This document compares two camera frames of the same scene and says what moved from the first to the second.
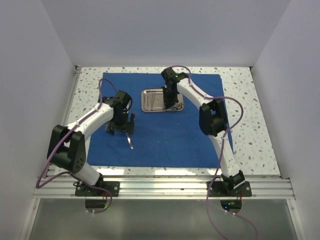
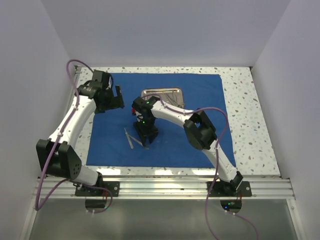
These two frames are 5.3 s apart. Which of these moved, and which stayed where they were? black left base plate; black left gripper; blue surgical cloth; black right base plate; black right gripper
Moved: black left gripper; black right gripper
Stayed: black left base plate; black right base plate; blue surgical cloth
